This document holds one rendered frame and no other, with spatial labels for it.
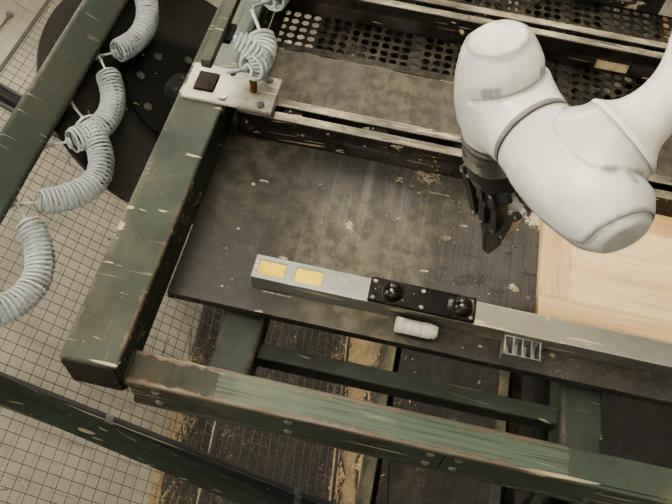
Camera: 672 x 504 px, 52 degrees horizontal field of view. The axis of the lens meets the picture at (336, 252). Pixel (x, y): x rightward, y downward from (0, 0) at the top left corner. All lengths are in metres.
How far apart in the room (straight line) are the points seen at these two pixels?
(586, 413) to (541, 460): 0.19
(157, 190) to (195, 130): 0.16
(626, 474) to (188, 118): 1.03
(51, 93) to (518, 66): 1.34
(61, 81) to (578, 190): 1.45
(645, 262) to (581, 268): 0.14
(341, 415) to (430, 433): 0.15
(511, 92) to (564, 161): 0.11
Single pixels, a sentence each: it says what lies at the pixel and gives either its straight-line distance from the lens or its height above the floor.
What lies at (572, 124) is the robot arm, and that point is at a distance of 0.77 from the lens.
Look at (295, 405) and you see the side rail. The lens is 1.18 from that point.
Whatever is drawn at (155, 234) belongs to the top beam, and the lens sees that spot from 1.29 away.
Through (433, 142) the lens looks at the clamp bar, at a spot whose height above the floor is 1.46.
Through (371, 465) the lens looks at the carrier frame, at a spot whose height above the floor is 0.79.
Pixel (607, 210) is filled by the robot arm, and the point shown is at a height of 1.66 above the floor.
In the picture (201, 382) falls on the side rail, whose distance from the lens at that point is 1.20.
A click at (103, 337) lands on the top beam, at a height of 1.89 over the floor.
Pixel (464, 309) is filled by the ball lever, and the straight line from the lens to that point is 1.17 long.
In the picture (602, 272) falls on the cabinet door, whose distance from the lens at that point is 1.47.
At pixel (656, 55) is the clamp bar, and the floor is 1.07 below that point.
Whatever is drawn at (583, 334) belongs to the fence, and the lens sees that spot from 1.36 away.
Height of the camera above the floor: 2.14
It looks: 25 degrees down
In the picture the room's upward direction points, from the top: 59 degrees counter-clockwise
